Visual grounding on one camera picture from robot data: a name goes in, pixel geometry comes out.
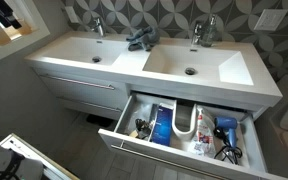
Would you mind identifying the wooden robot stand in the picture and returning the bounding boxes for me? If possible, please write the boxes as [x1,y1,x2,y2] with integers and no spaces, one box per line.
[0,133,80,180]

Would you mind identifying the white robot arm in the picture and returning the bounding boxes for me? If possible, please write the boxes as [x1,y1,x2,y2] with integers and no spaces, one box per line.
[0,146,43,180]

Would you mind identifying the clear glass soap bottle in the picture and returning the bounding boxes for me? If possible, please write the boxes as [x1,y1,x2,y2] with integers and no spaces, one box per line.
[201,14,217,47]

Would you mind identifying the black hair dryer cord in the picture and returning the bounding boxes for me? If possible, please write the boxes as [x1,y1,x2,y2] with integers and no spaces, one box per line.
[213,127,244,166]

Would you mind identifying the grey blue towel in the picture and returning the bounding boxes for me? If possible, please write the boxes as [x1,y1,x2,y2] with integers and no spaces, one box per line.
[126,26,160,51]

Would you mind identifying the white closed lower drawer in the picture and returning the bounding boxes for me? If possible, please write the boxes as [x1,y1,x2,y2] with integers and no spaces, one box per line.
[58,97,122,120]

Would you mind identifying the chrome faucet near window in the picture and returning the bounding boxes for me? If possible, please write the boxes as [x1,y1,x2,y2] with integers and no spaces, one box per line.
[91,17,105,37]

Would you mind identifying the white double sink countertop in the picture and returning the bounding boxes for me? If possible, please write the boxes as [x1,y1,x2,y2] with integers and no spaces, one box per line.
[26,31,282,109]

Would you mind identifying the chrome faucet near outlet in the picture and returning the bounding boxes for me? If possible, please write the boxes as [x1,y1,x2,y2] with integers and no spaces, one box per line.
[191,21,203,45]

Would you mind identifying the white vanity drawer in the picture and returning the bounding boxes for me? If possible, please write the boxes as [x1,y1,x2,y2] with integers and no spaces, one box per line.
[99,93,288,180]

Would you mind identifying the blue rectangular box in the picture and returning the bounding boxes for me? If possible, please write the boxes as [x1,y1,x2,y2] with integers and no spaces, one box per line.
[151,103,173,146]

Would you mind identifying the white wall outlet plate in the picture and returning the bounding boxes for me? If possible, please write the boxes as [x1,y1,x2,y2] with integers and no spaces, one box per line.
[254,9,288,31]

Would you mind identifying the white closed drawer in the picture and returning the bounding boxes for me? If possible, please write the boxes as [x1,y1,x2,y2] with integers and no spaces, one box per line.
[35,68,129,110]
[58,97,122,120]

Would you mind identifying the white closed upper drawer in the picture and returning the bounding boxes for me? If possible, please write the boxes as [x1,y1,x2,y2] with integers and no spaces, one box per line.
[35,68,129,110]

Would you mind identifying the blue hair dryer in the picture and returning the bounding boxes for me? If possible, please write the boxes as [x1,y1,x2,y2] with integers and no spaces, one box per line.
[215,116,237,149]

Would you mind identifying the small dark clutter items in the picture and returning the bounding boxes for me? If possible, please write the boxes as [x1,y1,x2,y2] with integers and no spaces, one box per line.
[130,119,153,139]

